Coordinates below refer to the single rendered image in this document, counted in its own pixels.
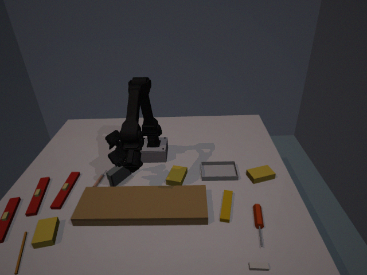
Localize brown-handled awl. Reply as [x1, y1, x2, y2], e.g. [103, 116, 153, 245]
[93, 174, 104, 187]

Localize red-handled awl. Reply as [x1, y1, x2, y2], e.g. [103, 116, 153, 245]
[253, 204, 264, 247]

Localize yellow flat bar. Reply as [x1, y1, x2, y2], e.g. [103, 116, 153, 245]
[220, 190, 233, 223]

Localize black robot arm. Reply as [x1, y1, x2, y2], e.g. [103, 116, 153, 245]
[108, 77, 162, 170]

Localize olive yellow rectangular block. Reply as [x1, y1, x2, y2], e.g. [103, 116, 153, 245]
[166, 165, 188, 186]
[31, 217, 60, 249]
[246, 165, 275, 184]

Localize brown rectangular panel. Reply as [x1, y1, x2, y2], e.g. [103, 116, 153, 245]
[70, 185, 208, 226]

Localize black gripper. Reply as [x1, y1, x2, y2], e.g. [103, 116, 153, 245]
[105, 130, 143, 173]

